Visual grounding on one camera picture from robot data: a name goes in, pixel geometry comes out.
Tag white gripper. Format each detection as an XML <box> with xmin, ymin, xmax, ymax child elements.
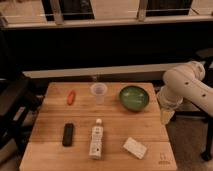
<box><xmin>157</xmin><ymin>86</ymin><xmax>183</xmax><ymax>125</ymax></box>

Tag orange red pepper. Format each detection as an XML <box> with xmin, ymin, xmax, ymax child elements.
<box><xmin>67</xmin><ymin>90</ymin><xmax>76</xmax><ymax>105</ymax></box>

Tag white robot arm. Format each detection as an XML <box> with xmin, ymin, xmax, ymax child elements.
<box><xmin>157</xmin><ymin>61</ymin><xmax>213</xmax><ymax>125</ymax></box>

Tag white sponge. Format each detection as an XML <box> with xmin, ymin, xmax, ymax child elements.
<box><xmin>123</xmin><ymin>137</ymin><xmax>147</xmax><ymax>159</ymax></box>

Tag green bowl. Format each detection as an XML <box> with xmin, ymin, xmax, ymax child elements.
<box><xmin>119</xmin><ymin>85</ymin><xmax>149</xmax><ymax>112</ymax></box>

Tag clear plastic cup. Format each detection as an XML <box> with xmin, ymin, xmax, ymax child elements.
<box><xmin>90</xmin><ymin>83</ymin><xmax>108</xmax><ymax>104</ymax></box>

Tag white plastic bottle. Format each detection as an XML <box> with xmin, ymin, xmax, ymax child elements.
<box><xmin>89</xmin><ymin>118</ymin><xmax>103</xmax><ymax>159</ymax></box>

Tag black rectangular remote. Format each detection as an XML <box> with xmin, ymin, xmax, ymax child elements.
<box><xmin>62</xmin><ymin>123</ymin><xmax>74</xmax><ymax>147</ymax></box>

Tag black chair left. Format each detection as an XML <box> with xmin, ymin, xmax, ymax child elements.
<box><xmin>0</xmin><ymin>77</ymin><xmax>45</xmax><ymax>158</ymax></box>

